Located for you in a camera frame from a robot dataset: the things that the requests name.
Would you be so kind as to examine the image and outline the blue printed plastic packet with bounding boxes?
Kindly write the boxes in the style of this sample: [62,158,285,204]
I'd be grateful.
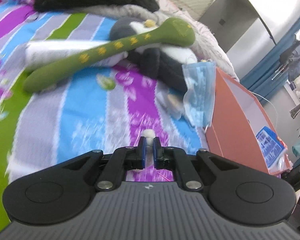
[256,126,287,174]

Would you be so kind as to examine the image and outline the white rolled paper tube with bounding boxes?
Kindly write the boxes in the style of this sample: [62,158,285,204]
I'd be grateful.
[24,39,128,72]

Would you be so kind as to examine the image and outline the white wardrobe cabinet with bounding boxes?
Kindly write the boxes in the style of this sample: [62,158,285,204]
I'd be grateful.
[200,0,300,78]

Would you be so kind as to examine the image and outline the blue surgical mask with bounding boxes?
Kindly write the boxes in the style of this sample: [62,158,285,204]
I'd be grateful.
[182,60,216,130]

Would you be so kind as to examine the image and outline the blue curtain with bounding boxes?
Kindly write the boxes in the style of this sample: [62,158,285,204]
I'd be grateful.
[240,17,300,104]

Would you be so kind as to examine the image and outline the orange cardboard box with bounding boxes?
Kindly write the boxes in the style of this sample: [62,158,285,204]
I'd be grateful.
[205,68,292,176]

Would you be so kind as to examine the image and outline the colourful striped bed sheet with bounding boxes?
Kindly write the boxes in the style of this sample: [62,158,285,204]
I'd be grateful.
[0,0,207,231]

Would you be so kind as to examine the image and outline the hanging grey clothes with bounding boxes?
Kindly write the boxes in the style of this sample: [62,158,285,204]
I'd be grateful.
[280,29,300,82]

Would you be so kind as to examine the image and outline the grey white penguin plush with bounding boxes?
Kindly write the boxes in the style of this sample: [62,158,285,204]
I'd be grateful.
[109,17,198,93]

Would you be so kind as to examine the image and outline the grey quilt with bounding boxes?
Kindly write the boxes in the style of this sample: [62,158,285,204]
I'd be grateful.
[65,0,239,81]

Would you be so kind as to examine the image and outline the green plush massage stick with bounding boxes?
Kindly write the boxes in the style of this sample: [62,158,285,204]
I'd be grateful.
[23,17,195,93]

